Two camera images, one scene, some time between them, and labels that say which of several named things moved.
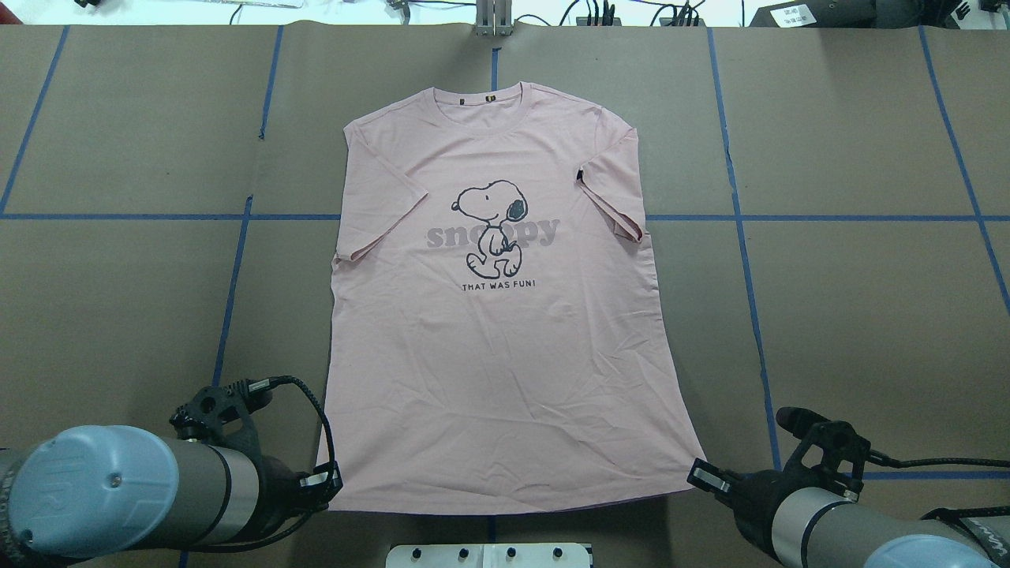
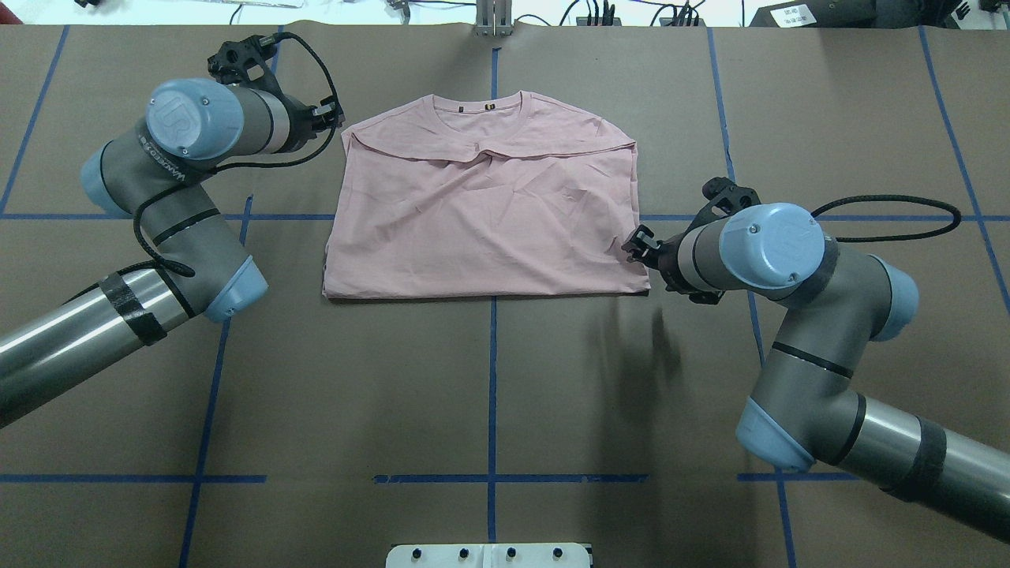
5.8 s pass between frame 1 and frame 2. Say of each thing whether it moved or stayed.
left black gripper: moved
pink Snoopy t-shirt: moved
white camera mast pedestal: stayed
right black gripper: moved
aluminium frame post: stayed
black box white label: stayed
